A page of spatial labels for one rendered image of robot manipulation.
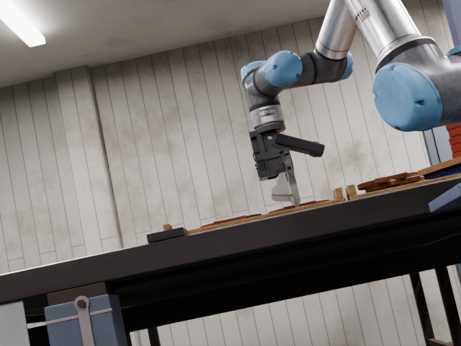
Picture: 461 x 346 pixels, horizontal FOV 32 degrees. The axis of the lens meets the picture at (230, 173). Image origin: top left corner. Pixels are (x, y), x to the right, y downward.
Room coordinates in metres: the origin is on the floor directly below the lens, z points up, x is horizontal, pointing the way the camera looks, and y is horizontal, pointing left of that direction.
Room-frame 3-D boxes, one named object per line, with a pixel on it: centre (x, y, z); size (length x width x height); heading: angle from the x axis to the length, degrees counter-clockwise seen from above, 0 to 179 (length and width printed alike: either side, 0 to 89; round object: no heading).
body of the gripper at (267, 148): (1.87, -0.11, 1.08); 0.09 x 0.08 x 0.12; 89
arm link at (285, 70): (1.78, -0.17, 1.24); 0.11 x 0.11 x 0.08; 24
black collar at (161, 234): (1.69, 0.15, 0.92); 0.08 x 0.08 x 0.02; 88
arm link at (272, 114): (1.87, -0.11, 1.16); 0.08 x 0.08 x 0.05
